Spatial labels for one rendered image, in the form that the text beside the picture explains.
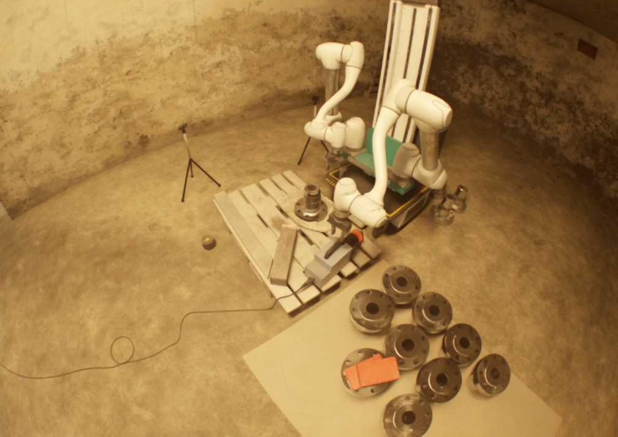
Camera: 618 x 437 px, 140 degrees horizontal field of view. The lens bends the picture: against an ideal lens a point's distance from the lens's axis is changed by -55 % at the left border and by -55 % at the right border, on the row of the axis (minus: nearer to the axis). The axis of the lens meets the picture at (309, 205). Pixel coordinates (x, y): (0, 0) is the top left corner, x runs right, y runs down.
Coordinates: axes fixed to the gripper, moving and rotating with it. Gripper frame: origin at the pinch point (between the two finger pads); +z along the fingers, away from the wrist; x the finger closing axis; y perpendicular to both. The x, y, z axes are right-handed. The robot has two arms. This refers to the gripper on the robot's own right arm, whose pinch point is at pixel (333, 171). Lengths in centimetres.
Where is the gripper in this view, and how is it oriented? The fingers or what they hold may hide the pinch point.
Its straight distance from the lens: 184.4
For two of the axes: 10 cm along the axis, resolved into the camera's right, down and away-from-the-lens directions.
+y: 7.7, -4.1, 5.0
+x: -6.4, -5.3, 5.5
